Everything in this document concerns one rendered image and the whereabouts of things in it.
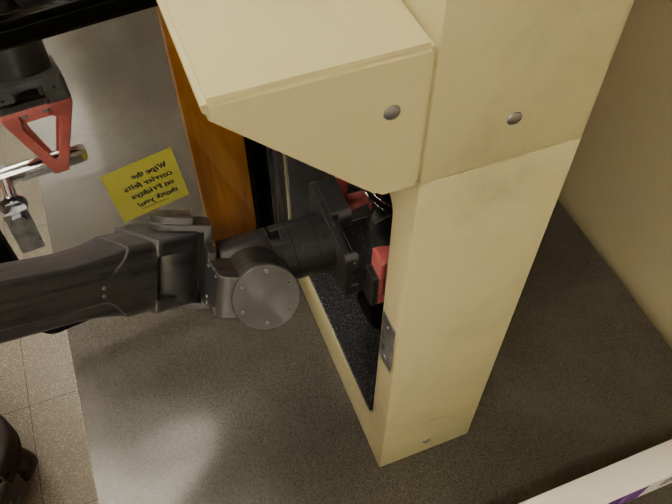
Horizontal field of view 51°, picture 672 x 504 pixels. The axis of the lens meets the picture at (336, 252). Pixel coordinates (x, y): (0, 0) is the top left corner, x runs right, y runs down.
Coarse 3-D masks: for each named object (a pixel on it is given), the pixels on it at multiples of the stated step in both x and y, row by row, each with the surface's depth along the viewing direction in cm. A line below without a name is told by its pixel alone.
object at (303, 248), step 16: (320, 208) 67; (288, 224) 66; (304, 224) 66; (320, 224) 66; (336, 224) 66; (288, 240) 65; (304, 240) 65; (320, 240) 65; (336, 240) 64; (288, 256) 65; (304, 256) 65; (320, 256) 66; (336, 256) 66; (352, 256) 63; (304, 272) 66; (336, 272) 68; (352, 288) 67
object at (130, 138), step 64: (64, 0) 55; (0, 64) 56; (64, 64) 59; (128, 64) 62; (0, 128) 60; (64, 128) 63; (128, 128) 67; (192, 128) 71; (0, 192) 65; (64, 192) 69; (128, 192) 73; (192, 192) 77
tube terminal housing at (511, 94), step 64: (448, 0) 31; (512, 0) 33; (576, 0) 34; (448, 64) 34; (512, 64) 36; (576, 64) 38; (448, 128) 38; (512, 128) 40; (576, 128) 42; (448, 192) 43; (512, 192) 45; (448, 256) 48; (512, 256) 52; (320, 320) 87; (448, 320) 56; (384, 384) 64; (448, 384) 67; (384, 448) 74
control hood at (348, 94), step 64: (192, 0) 35; (256, 0) 35; (320, 0) 35; (384, 0) 35; (192, 64) 32; (256, 64) 32; (320, 64) 32; (384, 64) 33; (256, 128) 33; (320, 128) 34; (384, 128) 36; (384, 192) 40
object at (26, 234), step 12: (12, 204) 67; (24, 204) 66; (12, 216) 66; (24, 216) 66; (12, 228) 67; (24, 228) 68; (36, 228) 68; (24, 240) 69; (36, 240) 69; (24, 252) 70
